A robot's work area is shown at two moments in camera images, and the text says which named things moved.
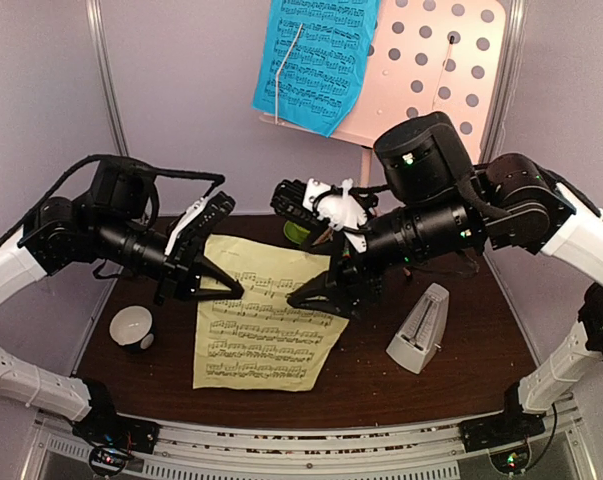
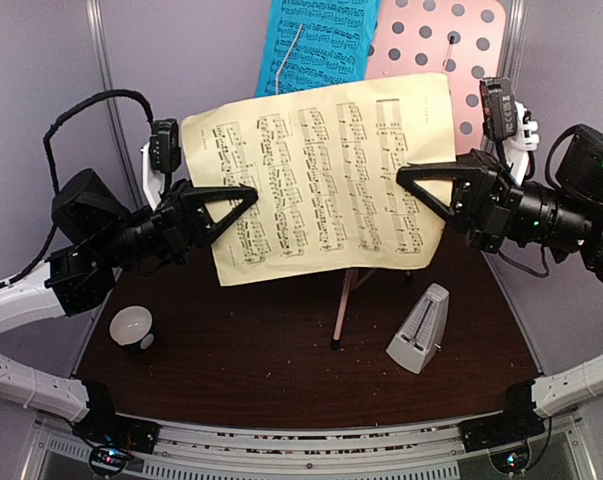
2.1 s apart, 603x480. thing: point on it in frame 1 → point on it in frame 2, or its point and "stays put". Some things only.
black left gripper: x=181 y=269 → x=180 y=222
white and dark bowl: x=130 y=326 stays put
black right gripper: x=344 y=270 → x=486 y=200
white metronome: x=422 y=332 stays put
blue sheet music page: x=314 y=61 stays put
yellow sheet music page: x=259 y=340 → x=324 y=169
